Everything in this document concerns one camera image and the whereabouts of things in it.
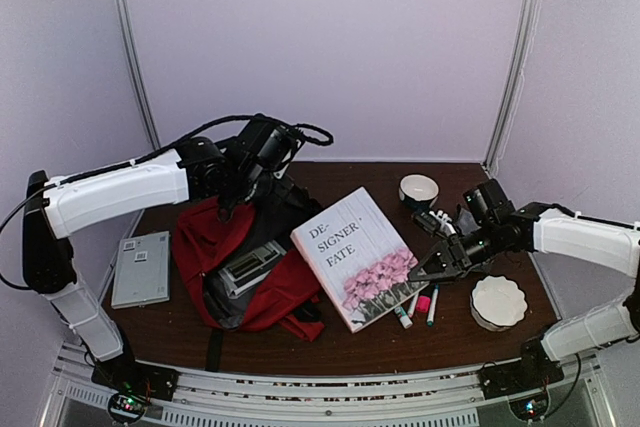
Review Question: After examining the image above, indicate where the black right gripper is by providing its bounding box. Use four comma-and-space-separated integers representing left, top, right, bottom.
408, 221, 503, 286

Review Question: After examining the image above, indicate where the grey ianra magazine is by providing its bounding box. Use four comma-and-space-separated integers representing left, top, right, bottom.
219, 241, 286, 299

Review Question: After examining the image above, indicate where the pink roses designer book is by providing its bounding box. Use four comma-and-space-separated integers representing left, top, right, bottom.
291, 187, 426, 333

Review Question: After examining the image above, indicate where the red backpack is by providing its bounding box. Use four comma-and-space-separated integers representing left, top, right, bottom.
171, 190, 324, 371

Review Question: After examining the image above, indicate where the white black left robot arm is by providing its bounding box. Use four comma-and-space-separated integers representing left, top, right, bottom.
15, 113, 311, 391

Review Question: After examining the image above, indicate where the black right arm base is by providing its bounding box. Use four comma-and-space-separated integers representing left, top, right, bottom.
478, 338, 564, 399

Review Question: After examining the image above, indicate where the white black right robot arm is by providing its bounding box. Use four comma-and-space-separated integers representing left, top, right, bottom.
409, 179, 639, 389

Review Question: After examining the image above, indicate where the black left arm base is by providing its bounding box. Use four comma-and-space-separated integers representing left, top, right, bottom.
87, 341, 179, 402

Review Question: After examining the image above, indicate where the black pink highlighter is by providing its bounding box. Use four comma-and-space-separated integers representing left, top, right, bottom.
416, 295, 431, 313

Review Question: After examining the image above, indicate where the white teal marker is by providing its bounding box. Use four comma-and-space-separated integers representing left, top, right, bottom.
426, 284, 440, 327

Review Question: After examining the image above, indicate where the white pink marker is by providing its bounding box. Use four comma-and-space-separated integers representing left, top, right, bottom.
407, 293, 420, 318

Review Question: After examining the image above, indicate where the grey pencil pouch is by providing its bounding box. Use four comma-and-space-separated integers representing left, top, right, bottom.
453, 204, 478, 236

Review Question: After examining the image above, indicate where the white green glue stick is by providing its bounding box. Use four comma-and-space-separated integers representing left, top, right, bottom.
394, 306, 413, 329

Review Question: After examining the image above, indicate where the white scalloped dish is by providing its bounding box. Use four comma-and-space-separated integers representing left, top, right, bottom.
470, 276, 528, 332

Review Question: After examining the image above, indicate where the white dark-rimmed bowl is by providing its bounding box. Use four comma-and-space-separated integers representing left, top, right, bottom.
398, 174, 440, 211

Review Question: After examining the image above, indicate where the grey notebook with barcodes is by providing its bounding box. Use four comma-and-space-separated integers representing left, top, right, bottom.
111, 231, 170, 309

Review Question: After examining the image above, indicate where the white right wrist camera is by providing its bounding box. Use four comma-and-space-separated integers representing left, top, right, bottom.
411, 210, 458, 238

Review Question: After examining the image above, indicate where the aluminium front rail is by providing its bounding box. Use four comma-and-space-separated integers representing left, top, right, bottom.
39, 341, 616, 427

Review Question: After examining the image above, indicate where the right aluminium frame post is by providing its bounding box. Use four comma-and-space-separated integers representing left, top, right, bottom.
483, 0, 540, 176

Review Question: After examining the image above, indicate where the aluminium frame post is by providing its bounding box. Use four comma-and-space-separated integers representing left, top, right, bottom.
483, 0, 540, 176
114, 0, 161, 149

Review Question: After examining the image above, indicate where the left aluminium frame post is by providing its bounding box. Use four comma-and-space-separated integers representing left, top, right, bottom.
114, 0, 161, 149

